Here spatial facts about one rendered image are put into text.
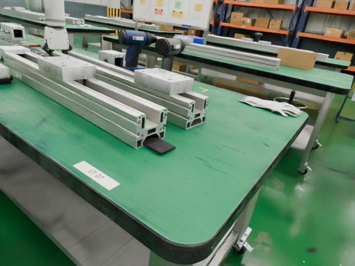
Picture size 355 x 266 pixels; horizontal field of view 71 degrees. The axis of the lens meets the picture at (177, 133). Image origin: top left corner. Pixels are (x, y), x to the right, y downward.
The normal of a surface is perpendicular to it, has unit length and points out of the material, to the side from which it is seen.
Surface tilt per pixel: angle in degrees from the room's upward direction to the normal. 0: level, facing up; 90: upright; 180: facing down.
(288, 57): 89
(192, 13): 90
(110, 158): 0
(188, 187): 0
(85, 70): 90
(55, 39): 92
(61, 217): 0
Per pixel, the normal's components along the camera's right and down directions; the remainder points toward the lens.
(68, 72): 0.75, 0.36
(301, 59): -0.63, 0.24
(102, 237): 0.12, -0.90
